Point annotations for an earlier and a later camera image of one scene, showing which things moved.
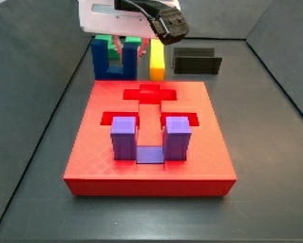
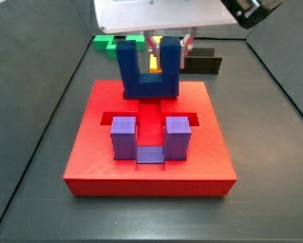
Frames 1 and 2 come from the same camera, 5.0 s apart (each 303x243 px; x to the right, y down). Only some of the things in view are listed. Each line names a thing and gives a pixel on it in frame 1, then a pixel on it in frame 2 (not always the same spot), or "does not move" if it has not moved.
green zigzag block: x=113 y=53 does not move
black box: x=195 y=61 does not move
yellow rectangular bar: x=156 y=62 does not move
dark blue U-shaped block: x=100 y=61 -> x=149 y=85
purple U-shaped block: x=175 y=142 does not move
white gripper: x=100 y=18 -> x=119 y=16
